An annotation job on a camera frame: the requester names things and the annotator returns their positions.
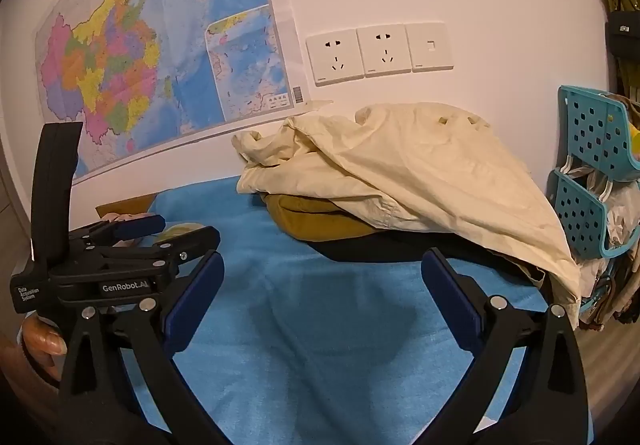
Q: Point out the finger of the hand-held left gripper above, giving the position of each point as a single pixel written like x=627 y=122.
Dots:
x=145 y=223
x=200 y=239

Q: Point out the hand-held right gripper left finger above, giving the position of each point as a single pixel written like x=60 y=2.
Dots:
x=195 y=305

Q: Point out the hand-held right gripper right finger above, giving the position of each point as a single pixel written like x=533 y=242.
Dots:
x=452 y=300

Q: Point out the cream garment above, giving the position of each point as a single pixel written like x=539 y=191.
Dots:
x=425 y=165

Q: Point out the person's left hand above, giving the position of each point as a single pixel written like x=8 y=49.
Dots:
x=45 y=340

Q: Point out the brown wooden headboard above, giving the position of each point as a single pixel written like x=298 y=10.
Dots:
x=125 y=202

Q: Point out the black garment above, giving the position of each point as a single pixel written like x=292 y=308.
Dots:
x=400 y=245

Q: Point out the mustard garment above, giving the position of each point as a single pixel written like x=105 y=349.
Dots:
x=310 y=220

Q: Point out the blue floral bedsheet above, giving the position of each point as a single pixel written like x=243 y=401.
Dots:
x=310 y=325

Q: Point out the teal perforated basket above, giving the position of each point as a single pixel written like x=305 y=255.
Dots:
x=590 y=125
x=575 y=215

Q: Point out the beige bags pile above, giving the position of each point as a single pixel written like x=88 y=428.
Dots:
x=615 y=290

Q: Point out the black bag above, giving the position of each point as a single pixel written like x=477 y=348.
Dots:
x=622 y=32

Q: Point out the colourful wall map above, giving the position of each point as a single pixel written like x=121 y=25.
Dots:
x=150 y=50

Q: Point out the white wall socket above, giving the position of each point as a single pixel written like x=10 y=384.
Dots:
x=382 y=50
x=334 y=56

